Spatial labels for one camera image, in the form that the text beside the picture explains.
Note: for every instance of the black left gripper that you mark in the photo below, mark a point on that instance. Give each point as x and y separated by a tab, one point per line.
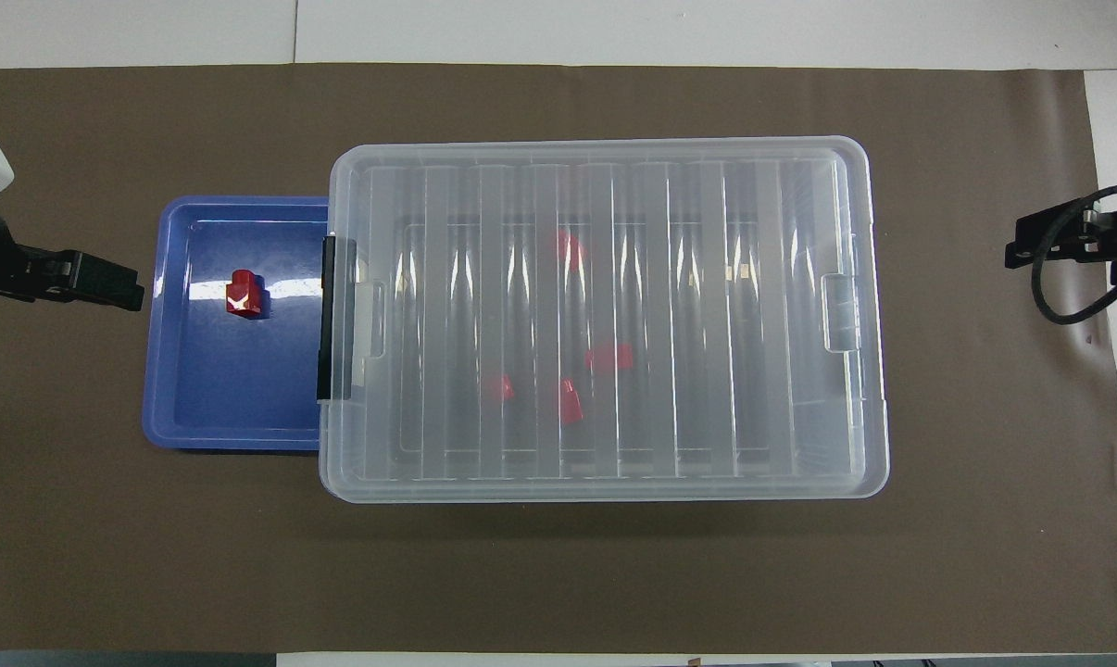
12	273

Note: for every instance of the red block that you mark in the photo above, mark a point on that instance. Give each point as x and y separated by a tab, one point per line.
611	357
568	248
246	295
570	403
498	387

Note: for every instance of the clear ribbed plastic lid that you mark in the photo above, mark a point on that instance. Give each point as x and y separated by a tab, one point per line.
614	185

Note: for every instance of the blue plastic tray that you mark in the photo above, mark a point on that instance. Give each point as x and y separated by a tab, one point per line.
234	389

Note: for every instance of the black box latch clip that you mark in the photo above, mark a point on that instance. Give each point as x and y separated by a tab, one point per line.
333	320

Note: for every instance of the clear plastic storage box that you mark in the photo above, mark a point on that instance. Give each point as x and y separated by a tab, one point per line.
447	440

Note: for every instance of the brown paper table mat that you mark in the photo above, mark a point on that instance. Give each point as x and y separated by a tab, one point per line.
244	556

